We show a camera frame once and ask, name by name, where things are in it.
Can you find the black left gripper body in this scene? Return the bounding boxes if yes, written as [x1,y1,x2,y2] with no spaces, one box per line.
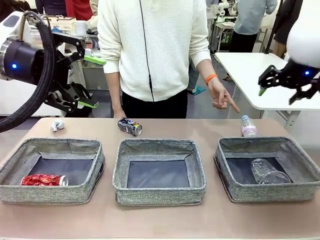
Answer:
[3,39,45,86]

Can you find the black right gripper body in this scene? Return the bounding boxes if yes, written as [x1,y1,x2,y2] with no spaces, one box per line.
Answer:
[281,59,320,89]

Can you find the white paper ball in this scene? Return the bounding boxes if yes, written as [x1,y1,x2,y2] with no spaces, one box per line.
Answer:
[50,119,66,133]

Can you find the small plastic water bottle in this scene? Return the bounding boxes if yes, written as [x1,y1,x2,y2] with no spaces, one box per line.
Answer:
[240,114,258,138]

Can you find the crushed blue soda can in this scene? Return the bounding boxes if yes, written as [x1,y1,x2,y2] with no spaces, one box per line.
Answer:
[117,117,143,137]

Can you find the crushed red soda can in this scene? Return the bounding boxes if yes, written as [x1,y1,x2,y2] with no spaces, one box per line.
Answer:
[20,174,69,187]

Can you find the person's left forearm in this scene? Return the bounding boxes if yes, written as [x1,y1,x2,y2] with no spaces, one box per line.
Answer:
[195,58,216,80]

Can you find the person's right forearm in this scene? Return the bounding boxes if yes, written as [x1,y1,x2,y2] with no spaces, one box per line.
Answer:
[104,72,123,109]

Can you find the person's left hand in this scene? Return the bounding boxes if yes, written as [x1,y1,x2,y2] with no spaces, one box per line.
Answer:
[207,77,241,113]

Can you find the white table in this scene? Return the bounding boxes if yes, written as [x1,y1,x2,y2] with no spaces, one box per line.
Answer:
[214,51,320,111]

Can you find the white cardboard box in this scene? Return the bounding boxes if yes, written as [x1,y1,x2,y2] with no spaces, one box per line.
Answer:
[48,16,77,33]

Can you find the person in red top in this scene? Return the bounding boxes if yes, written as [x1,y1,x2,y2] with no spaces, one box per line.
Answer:
[65,0,100,21]

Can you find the person in dark coat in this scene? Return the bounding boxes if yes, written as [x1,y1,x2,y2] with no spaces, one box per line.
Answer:
[273,0,298,58]

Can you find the orange wristband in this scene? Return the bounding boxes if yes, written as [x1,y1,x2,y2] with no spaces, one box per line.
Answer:
[205,73,218,86]

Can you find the person in light blue shirt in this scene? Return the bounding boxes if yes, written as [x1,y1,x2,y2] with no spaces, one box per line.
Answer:
[233,0,279,53]

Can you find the white knit sweater torso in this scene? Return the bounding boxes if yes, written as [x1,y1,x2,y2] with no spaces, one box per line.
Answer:
[96,0,212,102]

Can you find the black trousers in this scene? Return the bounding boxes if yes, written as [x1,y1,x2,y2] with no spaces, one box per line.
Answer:
[121,88,188,119]

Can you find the grey fabric basket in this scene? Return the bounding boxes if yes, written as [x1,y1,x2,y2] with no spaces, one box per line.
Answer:
[112,138,207,206]
[0,137,106,205]
[214,136,320,203]

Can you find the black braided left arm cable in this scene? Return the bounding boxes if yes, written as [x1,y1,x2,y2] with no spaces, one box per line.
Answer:
[0,11,56,133]

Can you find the black earphone cable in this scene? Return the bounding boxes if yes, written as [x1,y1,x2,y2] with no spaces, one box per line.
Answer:
[138,0,155,102]

